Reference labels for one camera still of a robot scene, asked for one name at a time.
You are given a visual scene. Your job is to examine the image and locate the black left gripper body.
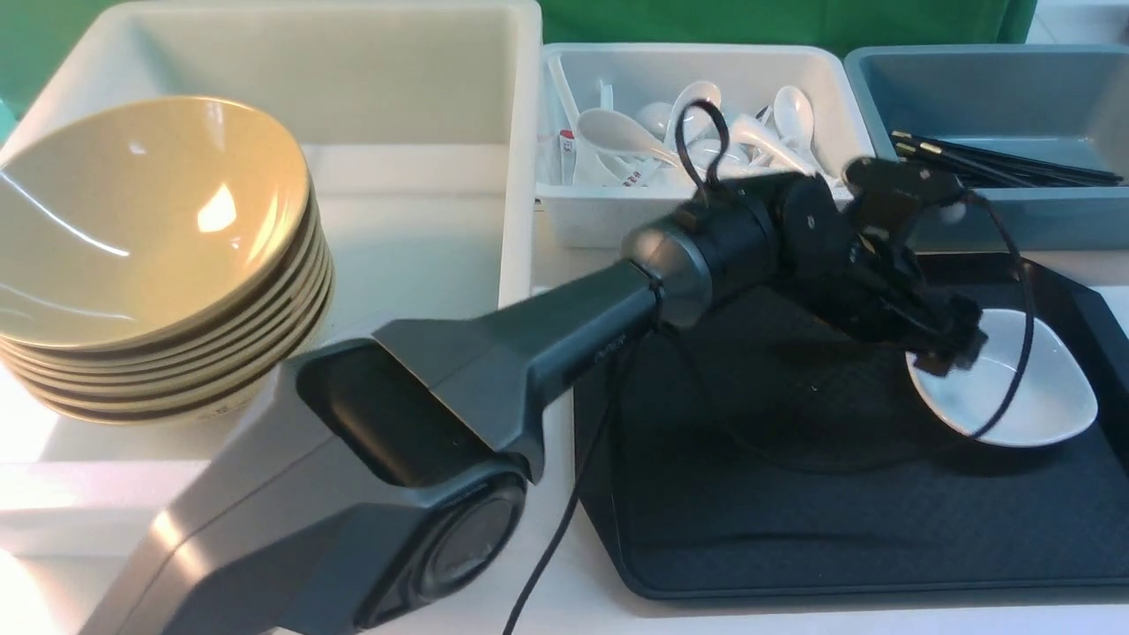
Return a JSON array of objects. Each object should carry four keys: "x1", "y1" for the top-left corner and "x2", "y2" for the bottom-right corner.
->
[{"x1": 774, "y1": 172, "x2": 927, "y2": 345}]

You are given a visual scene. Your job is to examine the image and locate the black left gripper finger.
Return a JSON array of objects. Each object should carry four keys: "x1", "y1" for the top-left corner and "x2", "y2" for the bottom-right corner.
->
[
  {"x1": 914, "y1": 340, "x2": 971, "y2": 377},
  {"x1": 908, "y1": 295, "x2": 987, "y2": 349}
]

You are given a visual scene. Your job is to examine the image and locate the white square sauce dish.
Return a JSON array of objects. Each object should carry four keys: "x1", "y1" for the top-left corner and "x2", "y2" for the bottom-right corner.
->
[{"x1": 905, "y1": 308, "x2": 1099, "y2": 449}]

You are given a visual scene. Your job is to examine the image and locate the yellow noodle bowl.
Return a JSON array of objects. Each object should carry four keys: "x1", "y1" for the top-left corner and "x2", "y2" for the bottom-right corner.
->
[{"x1": 1, "y1": 96, "x2": 310, "y2": 350}]

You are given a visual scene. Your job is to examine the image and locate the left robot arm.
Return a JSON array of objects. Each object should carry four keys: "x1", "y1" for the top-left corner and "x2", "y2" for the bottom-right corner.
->
[{"x1": 81, "y1": 158, "x2": 984, "y2": 634}]

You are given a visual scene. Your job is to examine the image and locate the yellow stacked bowl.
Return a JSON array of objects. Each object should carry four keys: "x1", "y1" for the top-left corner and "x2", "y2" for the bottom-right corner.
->
[
  {"x1": 40, "y1": 295, "x2": 333, "y2": 426},
  {"x1": 3, "y1": 241, "x2": 333, "y2": 400},
  {"x1": 3, "y1": 237, "x2": 327, "y2": 385},
  {"x1": 3, "y1": 212, "x2": 324, "y2": 369},
  {"x1": 12, "y1": 266, "x2": 335, "y2": 414}
]

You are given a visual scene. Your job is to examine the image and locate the bottom yellow stacked bowl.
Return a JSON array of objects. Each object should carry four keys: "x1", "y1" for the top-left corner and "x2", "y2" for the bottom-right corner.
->
[{"x1": 40, "y1": 295, "x2": 333, "y2": 426}]

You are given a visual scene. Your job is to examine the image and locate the top yellow stacked bowl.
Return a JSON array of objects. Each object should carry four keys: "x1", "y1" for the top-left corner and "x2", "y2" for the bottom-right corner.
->
[{"x1": 3, "y1": 212, "x2": 324, "y2": 369}]

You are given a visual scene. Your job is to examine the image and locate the black chopstick gold band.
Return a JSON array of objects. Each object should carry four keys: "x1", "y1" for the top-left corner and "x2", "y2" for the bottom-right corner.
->
[{"x1": 889, "y1": 130, "x2": 1124, "y2": 188}]

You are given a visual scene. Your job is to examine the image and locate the black plastic serving tray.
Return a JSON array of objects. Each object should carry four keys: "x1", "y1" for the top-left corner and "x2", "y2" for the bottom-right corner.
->
[{"x1": 580, "y1": 264, "x2": 1128, "y2": 604}]

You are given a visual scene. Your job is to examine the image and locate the white ceramic soup spoon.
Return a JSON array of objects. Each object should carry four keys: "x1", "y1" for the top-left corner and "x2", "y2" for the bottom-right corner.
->
[{"x1": 773, "y1": 86, "x2": 823, "y2": 169}]

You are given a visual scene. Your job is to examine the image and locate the blue-grey chopstick bin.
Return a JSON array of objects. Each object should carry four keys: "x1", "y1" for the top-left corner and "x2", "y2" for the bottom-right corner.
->
[{"x1": 844, "y1": 44, "x2": 1128, "y2": 250}]

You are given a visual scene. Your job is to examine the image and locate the white soup spoon lower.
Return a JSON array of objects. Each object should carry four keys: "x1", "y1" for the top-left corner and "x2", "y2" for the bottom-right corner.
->
[{"x1": 666, "y1": 81, "x2": 723, "y2": 151}]

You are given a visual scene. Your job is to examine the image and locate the small white spoon bin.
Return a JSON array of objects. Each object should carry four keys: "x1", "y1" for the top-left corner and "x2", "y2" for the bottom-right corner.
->
[{"x1": 536, "y1": 43, "x2": 872, "y2": 249}]

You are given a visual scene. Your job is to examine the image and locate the white soup spoon upright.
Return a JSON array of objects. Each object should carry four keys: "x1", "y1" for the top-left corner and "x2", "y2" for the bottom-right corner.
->
[{"x1": 575, "y1": 108, "x2": 683, "y2": 168}]

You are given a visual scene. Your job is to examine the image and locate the large white plastic bin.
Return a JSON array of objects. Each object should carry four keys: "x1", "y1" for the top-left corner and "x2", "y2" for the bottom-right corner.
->
[{"x1": 3, "y1": 1, "x2": 541, "y2": 557}]

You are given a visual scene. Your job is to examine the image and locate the green cloth backdrop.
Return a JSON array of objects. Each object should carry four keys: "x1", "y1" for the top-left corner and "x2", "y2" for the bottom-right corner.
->
[{"x1": 1, "y1": 1, "x2": 1038, "y2": 118}]

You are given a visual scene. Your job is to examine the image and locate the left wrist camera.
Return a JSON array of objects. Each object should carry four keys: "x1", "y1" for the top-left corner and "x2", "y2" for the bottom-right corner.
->
[{"x1": 842, "y1": 157, "x2": 968, "y2": 242}]

